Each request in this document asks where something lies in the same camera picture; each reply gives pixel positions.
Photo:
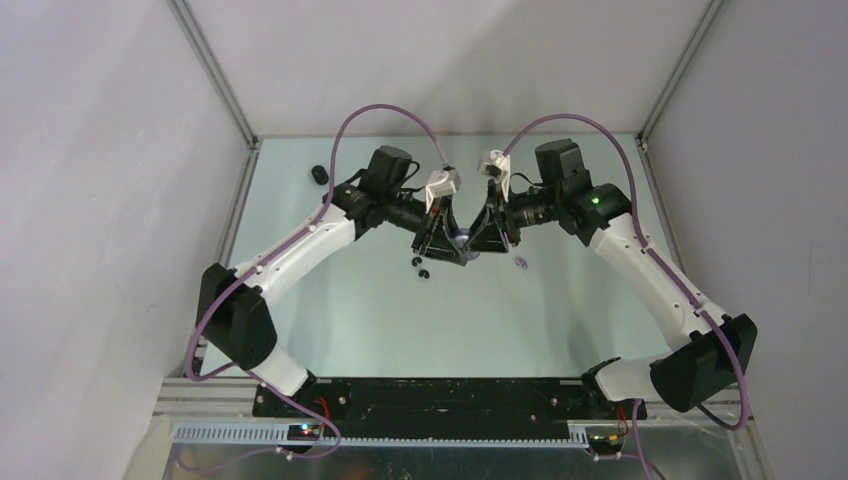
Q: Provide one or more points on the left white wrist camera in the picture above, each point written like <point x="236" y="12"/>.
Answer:
<point x="442" y="183"/>

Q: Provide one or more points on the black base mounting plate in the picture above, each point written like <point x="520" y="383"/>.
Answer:
<point x="469" y="409"/>

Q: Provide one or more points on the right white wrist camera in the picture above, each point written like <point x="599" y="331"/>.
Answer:
<point x="496" y="166"/>

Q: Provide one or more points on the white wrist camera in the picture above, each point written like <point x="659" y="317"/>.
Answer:
<point x="442" y="183"/>
<point x="496" y="166"/>

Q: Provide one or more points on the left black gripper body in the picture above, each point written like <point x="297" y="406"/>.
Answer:
<point x="406" y="213"/>

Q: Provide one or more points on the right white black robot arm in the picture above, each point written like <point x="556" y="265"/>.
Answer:
<point x="709" y="349"/>

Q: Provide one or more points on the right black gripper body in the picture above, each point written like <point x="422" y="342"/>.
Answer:
<point x="531" y="207"/>

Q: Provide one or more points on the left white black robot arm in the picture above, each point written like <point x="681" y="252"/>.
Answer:
<point x="234" y="308"/>

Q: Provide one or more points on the black oval case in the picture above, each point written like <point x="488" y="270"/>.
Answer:
<point x="320" y="175"/>

